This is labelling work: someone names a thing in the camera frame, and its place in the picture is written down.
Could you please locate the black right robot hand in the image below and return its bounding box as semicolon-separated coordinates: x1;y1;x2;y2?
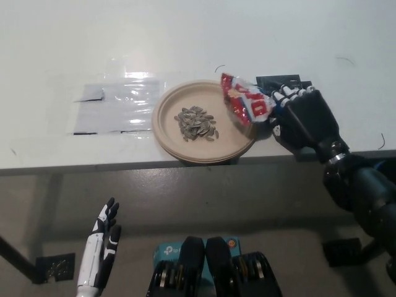
269;84;352;163

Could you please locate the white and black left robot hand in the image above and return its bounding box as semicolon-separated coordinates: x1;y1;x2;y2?
76;197;122;291

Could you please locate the red blue sunflower seed bag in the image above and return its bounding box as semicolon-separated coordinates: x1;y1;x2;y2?
220;72;278;125

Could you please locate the beige paper plate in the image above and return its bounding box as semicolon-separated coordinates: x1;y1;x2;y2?
152;79;258;157
160;132;259;163

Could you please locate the sunflower seeds pile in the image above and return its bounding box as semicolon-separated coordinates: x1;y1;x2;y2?
173;105;220;143

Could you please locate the teal tp-link box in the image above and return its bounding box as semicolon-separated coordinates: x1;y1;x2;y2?
153;236;241;279

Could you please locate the black table leg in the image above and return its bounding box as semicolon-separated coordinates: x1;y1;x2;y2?
0;236;40;284
360;238;381;253

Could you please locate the black and blue object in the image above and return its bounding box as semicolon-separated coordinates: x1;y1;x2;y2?
371;159;396;174

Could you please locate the clear plastic taped sheet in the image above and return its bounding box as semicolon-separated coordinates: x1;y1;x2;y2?
72;79;166;136

